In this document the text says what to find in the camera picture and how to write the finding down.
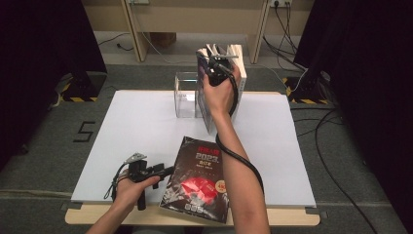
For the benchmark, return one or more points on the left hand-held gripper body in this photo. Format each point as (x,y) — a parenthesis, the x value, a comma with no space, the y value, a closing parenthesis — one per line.
(138,172)

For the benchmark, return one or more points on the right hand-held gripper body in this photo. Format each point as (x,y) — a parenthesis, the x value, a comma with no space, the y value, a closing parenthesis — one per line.
(218,73)

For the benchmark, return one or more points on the white book with picture grid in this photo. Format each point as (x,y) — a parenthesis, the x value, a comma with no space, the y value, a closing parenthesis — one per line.
(238,55)

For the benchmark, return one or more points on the black book with red print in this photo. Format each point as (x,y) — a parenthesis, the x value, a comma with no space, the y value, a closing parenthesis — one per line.
(195,182)

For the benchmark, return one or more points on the clear acrylic file holder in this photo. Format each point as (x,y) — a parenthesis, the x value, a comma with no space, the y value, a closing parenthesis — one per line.
(186,97)

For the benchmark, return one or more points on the person's left hand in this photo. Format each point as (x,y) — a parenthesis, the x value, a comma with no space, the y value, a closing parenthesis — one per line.
(128,193)

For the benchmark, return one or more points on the person's right hand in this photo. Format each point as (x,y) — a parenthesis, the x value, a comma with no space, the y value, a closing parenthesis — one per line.
(222,99)

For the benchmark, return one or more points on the white board sheet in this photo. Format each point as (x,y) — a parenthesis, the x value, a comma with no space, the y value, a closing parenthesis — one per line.
(136,130)

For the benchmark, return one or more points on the beige wooden desk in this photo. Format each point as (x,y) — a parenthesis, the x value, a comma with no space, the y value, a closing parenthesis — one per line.
(195,19)

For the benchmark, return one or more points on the brown cardboard box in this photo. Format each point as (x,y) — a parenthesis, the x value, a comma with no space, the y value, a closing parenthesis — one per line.
(164,39)

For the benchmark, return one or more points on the black stand base hazard tape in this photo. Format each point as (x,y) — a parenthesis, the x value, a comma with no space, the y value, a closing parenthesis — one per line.
(305,89)
(82,87)

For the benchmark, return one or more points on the black curtain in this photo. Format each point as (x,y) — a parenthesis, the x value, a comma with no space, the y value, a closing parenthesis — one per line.
(373,81)
(39,65)

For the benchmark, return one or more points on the white wall power socket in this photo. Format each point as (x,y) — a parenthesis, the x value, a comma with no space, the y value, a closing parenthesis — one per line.
(139,1)
(281,3)

